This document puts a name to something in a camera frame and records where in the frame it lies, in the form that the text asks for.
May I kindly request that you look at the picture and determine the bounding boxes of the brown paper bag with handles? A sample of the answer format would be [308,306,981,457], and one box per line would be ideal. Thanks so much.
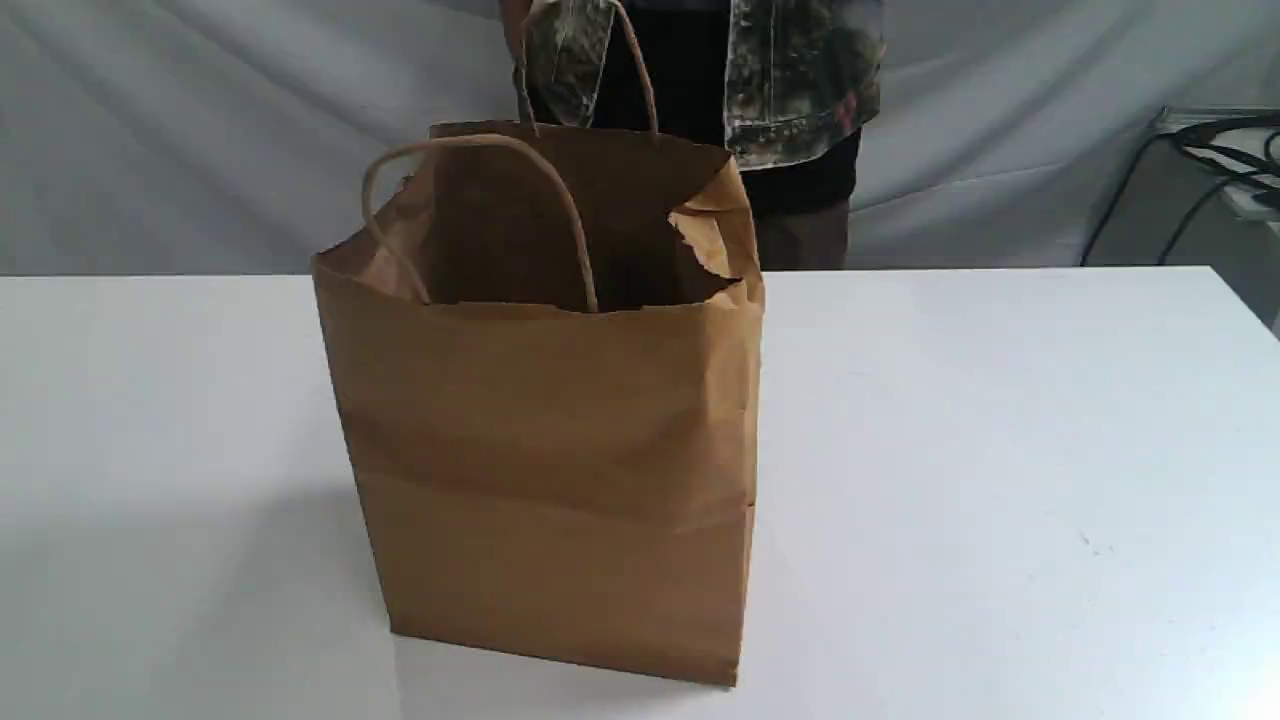
[311,3,765,687]

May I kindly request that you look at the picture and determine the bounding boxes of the person's torso in camouflage jacket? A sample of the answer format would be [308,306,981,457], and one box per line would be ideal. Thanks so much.
[498,1,884,272]

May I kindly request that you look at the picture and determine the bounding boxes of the black cables at right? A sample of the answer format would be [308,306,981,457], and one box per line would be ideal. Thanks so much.
[1080,110,1280,266]

